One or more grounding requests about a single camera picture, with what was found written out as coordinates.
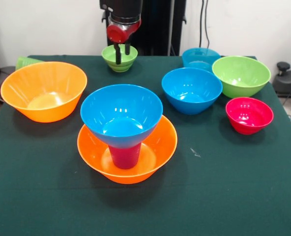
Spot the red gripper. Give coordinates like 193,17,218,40
106,19,143,65

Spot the small green plastic bowl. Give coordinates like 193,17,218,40
101,44,139,73

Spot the blue plastic bowl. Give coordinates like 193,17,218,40
161,67,223,116
80,84,164,149

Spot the green plastic cup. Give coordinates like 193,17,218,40
15,56,44,71

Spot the large orange plastic bowl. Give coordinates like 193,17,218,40
77,115,178,185
0,61,88,123

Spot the purple plastic cup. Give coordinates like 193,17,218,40
108,143,142,170

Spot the small translucent blue bowl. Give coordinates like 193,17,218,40
181,47,221,73

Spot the large green plastic bowl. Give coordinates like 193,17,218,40
211,56,272,98

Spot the small pink plastic bowl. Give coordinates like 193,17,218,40
225,97,274,136

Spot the black stand base with knob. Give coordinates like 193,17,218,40
273,61,291,99

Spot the dark green table cloth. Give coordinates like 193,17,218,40
0,55,291,236

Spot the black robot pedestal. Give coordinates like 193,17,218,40
101,0,187,57

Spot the black hanging cable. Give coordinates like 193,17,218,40
201,0,210,50

